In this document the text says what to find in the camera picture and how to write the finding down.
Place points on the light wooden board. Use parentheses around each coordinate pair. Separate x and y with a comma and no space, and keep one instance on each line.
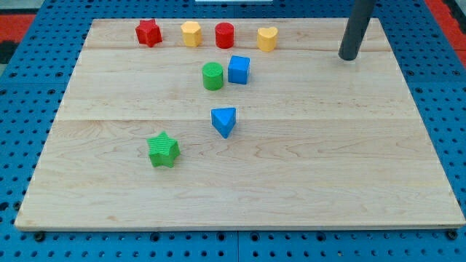
(319,143)

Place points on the blue triangle block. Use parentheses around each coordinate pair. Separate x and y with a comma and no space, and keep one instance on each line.
(224,120)

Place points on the blue cube block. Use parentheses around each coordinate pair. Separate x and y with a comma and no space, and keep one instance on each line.
(239,69)

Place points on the green cylinder block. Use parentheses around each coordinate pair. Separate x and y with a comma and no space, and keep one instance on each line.
(212,76)

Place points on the green star block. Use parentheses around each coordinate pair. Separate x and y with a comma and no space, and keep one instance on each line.
(163,150)

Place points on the yellow heart block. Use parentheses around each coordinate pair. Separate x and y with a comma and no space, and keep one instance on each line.
(267,38)

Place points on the red cylinder block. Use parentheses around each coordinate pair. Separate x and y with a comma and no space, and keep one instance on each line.
(224,35)

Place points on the yellow hexagon block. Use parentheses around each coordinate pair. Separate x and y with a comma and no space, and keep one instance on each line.
(191,34)

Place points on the red star block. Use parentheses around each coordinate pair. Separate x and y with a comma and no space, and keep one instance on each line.
(148,32)

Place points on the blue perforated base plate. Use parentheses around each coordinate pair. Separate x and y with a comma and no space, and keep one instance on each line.
(35,79)

